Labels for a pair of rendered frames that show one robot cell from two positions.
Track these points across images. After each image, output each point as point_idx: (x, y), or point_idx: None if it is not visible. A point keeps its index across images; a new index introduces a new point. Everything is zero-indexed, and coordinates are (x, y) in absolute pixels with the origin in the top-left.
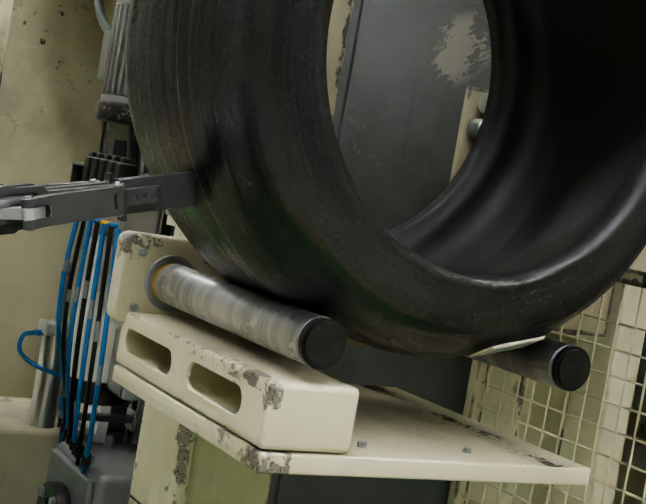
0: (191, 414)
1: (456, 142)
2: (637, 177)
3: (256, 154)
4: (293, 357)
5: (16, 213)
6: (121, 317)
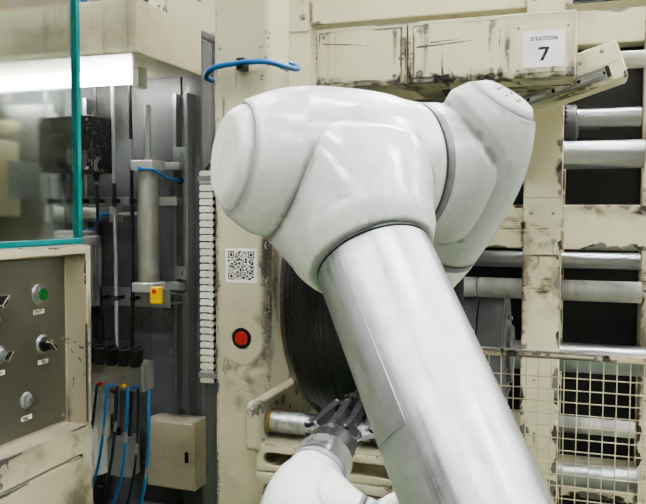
0: (355, 485)
1: None
2: None
3: None
4: None
5: (369, 436)
6: (259, 447)
